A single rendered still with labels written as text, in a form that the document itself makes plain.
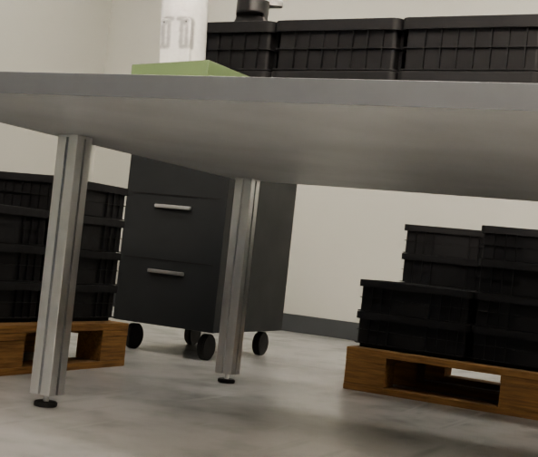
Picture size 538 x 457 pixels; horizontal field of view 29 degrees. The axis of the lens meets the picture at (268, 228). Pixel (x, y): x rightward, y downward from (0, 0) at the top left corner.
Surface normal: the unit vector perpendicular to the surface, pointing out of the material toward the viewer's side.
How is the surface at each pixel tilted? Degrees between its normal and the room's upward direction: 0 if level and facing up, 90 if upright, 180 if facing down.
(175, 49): 90
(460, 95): 90
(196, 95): 90
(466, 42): 90
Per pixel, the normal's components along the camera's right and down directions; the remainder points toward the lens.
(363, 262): -0.44, -0.07
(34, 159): 0.89, 0.08
